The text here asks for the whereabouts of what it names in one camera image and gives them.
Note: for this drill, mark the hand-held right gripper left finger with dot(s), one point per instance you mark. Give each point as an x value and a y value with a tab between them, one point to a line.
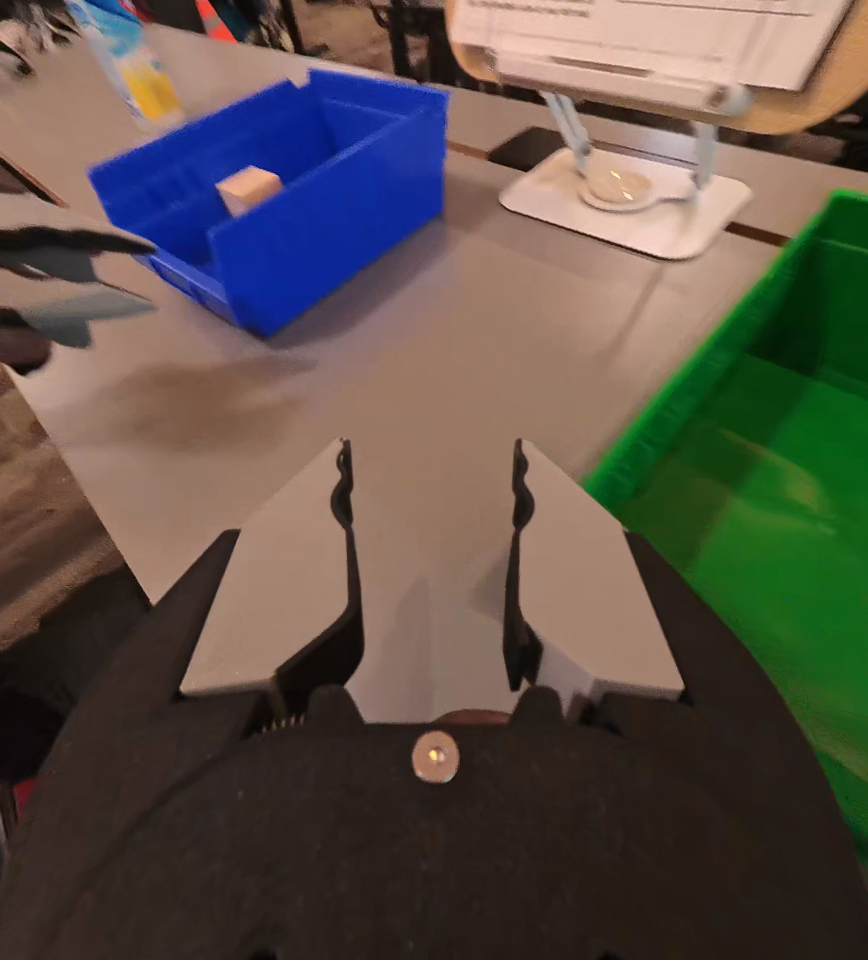
276	600

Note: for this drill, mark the black flat slab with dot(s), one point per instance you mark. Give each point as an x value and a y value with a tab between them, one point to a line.
524	146

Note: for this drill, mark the white printed paper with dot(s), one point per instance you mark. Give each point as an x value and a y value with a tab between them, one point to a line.
629	37

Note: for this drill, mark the green plastic bin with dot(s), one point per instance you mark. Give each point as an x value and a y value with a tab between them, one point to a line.
779	525

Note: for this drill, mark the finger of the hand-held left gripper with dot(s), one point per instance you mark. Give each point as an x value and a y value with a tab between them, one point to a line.
29	225
66	304

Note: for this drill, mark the white wipes canister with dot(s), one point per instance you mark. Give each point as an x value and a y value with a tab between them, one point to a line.
141	75

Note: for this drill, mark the orange traffic cone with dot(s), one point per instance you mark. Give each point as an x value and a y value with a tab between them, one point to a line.
215	9

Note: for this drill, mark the blue plastic bin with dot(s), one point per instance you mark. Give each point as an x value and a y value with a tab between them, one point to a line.
329	240

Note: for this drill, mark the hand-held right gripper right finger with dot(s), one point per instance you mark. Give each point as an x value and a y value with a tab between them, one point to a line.
599	600

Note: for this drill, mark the tan rounded board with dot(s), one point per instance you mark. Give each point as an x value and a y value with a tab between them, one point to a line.
854	75

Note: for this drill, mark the large wooden cube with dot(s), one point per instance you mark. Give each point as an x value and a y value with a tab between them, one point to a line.
250	191

